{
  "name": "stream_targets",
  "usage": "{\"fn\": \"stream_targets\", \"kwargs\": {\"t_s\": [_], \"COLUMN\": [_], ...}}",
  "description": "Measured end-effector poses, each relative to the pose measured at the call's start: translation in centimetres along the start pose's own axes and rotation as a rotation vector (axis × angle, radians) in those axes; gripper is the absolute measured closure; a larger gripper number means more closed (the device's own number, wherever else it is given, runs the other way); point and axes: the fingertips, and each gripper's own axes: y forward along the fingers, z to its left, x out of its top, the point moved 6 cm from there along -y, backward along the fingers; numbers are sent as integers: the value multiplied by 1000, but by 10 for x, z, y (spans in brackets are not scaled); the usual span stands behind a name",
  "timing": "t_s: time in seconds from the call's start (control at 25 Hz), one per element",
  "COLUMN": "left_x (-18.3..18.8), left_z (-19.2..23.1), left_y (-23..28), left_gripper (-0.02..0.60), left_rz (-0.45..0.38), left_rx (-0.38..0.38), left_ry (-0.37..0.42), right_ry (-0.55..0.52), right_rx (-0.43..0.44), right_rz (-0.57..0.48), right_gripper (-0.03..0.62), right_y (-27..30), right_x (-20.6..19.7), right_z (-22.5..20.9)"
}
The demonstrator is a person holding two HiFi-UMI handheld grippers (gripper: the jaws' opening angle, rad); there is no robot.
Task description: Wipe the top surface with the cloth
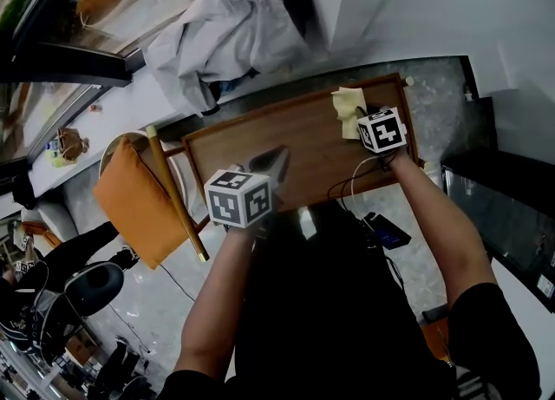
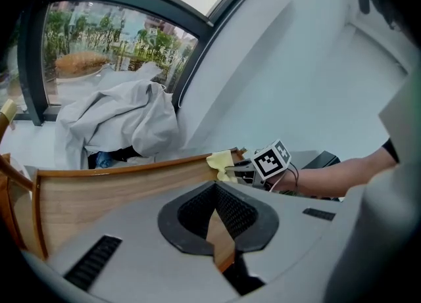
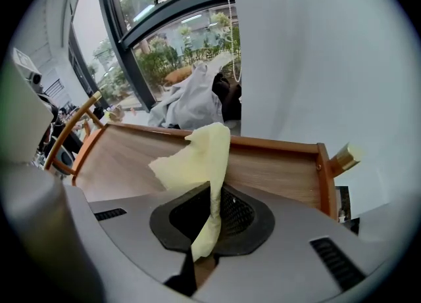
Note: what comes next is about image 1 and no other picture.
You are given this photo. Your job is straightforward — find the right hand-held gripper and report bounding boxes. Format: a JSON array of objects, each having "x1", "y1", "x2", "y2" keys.
[{"x1": 354, "y1": 105, "x2": 408, "y2": 155}]

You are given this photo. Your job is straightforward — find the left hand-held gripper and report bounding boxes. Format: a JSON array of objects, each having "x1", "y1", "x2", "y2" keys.
[{"x1": 203, "y1": 144, "x2": 291, "y2": 229}]

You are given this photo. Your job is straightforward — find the wooden serving cart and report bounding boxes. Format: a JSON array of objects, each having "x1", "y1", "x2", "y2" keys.
[{"x1": 145, "y1": 72, "x2": 434, "y2": 263}]

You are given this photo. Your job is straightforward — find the yellow cloth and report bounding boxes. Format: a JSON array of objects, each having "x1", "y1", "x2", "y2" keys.
[{"x1": 330, "y1": 86, "x2": 369, "y2": 141}]

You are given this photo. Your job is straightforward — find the person's left forearm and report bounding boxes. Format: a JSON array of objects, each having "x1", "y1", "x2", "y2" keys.
[{"x1": 173, "y1": 226, "x2": 261, "y2": 380}]

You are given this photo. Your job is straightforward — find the person's right forearm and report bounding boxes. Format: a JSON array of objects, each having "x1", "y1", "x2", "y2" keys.
[{"x1": 388, "y1": 150, "x2": 498, "y2": 308}]

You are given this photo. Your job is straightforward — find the white round chair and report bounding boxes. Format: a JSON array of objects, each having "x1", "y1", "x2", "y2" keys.
[{"x1": 98, "y1": 130, "x2": 205, "y2": 226}]

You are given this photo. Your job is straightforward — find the black device with blue screen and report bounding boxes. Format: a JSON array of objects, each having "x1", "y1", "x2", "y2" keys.
[{"x1": 362, "y1": 212, "x2": 412, "y2": 251}]

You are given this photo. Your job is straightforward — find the grey fabric sheet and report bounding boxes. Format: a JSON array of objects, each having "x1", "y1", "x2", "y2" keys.
[{"x1": 142, "y1": 0, "x2": 313, "y2": 115}]

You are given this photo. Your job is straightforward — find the large orange cushion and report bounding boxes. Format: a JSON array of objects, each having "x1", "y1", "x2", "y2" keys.
[{"x1": 93, "y1": 135, "x2": 192, "y2": 270}]

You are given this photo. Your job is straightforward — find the black glass-door fridge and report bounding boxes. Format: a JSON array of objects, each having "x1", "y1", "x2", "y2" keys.
[{"x1": 440, "y1": 148, "x2": 555, "y2": 315}]

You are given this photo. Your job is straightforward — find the person's black shirt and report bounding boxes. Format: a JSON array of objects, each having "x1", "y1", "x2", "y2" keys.
[{"x1": 160, "y1": 200, "x2": 543, "y2": 400}]

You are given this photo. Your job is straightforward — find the brown bag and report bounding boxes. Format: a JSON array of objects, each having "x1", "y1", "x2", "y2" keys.
[{"x1": 55, "y1": 127, "x2": 90, "y2": 161}]

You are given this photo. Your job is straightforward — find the yellow-green bag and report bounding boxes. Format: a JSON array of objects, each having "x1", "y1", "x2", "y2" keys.
[{"x1": 47, "y1": 150, "x2": 77, "y2": 169}]

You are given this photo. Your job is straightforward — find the black round chair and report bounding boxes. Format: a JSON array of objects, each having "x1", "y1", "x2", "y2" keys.
[{"x1": 64, "y1": 261, "x2": 126, "y2": 317}]

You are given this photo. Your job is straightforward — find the white armchair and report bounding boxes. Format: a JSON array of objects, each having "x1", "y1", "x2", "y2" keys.
[{"x1": 21, "y1": 200, "x2": 79, "y2": 247}]

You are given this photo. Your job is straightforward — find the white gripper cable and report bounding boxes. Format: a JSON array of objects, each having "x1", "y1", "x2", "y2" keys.
[{"x1": 350, "y1": 155, "x2": 387, "y2": 217}]

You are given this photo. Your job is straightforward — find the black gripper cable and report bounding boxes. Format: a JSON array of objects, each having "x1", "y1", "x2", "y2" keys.
[{"x1": 327, "y1": 153, "x2": 391, "y2": 217}]

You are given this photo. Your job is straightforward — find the black floor cable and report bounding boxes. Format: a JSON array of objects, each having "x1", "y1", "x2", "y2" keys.
[{"x1": 158, "y1": 263, "x2": 196, "y2": 304}]

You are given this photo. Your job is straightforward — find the black window frame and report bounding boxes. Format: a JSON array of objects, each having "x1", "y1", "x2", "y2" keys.
[{"x1": 0, "y1": 0, "x2": 317, "y2": 89}]

